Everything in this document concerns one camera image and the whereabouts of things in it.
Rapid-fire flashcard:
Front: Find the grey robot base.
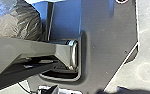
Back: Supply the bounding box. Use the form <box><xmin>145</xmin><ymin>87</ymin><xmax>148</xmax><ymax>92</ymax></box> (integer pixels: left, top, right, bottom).
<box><xmin>25</xmin><ymin>0</ymin><xmax>139</xmax><ymax>94</ymax></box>

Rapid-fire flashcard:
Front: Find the small white box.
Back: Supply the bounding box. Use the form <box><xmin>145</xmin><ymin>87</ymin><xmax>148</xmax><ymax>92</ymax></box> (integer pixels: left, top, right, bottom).
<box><xmin>37</xmin><ymin>84</ymin><xmax>82</xmax><ymax>94</ymax></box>

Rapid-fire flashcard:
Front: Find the base bolt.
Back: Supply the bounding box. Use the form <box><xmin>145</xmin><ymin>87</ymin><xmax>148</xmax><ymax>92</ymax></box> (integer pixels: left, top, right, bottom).
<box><xmin>115</xmin><ymin>0</ymin><xmax>129</xmax><ymax>4</ymax></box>

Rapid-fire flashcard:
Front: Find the thin robot cable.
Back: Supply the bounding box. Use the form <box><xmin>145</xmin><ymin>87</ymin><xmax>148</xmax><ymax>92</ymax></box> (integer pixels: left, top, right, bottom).
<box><xmin>18</xmin><ymin>82</ymin><xmax>31</xmax><ymax>94</ymax></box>

